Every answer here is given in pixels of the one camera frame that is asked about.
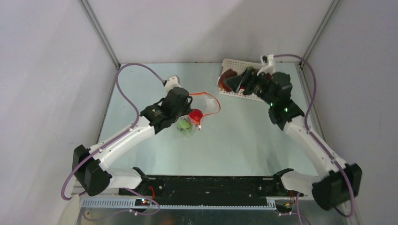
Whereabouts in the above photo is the dark maroon toy fig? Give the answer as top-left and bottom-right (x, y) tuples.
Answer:
(218, 69), (237, 92)

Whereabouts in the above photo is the red toy apple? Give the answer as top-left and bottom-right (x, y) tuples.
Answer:
(188, 108), (203, 124)

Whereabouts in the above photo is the green toy watermelon ball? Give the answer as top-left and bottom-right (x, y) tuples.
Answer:
(176, 119), (192, 135)

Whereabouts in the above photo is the clear zip bag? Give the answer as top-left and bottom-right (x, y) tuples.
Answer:
(175, 91), (221, 138)

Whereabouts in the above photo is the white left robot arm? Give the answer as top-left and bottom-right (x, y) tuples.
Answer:
(72, 87), (192, 196)

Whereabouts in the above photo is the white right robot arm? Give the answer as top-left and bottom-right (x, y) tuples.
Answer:
(218, 67), (362, 210)

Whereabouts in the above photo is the white perforated plastic basket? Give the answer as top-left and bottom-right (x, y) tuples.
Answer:
(217, 59), (263, 102)

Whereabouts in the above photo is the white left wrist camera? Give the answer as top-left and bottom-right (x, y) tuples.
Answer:
(163, 75), (181, 94)

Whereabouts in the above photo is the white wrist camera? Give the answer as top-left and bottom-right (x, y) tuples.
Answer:
(163, 75), (181, 94)
(257, 54), (276, 76)

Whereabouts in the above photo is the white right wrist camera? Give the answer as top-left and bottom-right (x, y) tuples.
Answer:
(257, 54), (276, 76)

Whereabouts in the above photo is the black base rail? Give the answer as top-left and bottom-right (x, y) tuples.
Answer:
(135, 175), (297, 206)

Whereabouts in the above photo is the grey slotted cable duct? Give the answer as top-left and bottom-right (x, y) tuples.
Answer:
(81, 198), (276, 210)

